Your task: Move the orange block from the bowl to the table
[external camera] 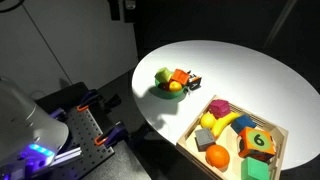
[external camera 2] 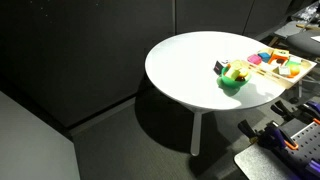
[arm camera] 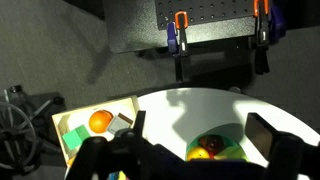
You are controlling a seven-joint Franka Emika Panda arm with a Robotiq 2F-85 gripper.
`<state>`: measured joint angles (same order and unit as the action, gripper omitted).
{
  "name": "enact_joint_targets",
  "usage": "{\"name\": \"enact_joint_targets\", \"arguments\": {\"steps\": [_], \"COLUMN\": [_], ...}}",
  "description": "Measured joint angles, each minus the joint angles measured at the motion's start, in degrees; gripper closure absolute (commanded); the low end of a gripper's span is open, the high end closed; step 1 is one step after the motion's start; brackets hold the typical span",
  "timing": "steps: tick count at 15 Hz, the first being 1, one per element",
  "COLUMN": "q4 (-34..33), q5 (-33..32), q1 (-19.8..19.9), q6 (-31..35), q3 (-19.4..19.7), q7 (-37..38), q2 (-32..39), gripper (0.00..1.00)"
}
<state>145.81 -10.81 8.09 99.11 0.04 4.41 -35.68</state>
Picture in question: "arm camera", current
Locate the wooden tray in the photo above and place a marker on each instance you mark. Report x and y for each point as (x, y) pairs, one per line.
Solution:
(131, 105)

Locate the green bowl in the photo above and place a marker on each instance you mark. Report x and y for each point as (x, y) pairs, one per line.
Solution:
(191, 144)

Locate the yellow-orange ball toy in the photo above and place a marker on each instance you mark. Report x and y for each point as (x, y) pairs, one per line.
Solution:
(197, 154)

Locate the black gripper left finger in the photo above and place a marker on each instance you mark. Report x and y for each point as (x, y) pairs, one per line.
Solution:
(139, 122)

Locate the black perforated breadboard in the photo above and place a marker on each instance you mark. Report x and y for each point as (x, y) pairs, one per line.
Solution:
(213, 10)

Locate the grey metal plate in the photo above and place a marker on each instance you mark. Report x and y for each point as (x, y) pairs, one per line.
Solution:
(133, 23)

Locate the orange fruit toy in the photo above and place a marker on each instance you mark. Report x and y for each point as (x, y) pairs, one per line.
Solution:
(100, 121)

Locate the dark red apple toy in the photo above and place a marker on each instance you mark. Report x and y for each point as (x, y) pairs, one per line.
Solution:
(212, 144)

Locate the yellow-green block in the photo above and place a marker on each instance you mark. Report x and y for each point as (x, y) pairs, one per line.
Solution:
(231, 153)

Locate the black wheeled stand base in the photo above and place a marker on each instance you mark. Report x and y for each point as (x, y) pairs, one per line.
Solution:
(16, 133)

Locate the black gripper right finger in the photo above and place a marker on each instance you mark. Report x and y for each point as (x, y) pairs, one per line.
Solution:
(261, 135)

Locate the green cube block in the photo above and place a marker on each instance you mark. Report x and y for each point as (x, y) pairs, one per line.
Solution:
(75, 136)

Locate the grey block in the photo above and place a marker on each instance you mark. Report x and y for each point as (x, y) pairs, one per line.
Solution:
(117, 124)

